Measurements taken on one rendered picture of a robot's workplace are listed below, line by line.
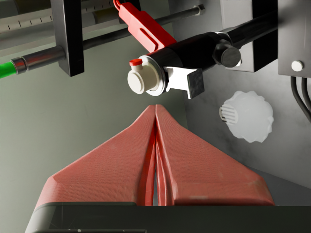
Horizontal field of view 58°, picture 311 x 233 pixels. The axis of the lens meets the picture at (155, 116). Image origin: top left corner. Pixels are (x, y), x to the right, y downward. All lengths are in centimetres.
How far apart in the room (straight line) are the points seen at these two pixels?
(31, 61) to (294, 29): 27
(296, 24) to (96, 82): 32
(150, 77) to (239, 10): 16
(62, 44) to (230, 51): 22
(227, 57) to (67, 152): 36
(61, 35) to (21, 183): 24
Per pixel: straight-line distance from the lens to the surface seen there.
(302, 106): 30
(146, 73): 18
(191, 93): 16
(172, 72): 17
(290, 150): 54
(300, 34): 29
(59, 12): 35
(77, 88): 48
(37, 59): 35
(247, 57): 32
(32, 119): 46
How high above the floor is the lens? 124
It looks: 34 degrees down
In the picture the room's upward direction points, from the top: 119 degrees counter-clockwise
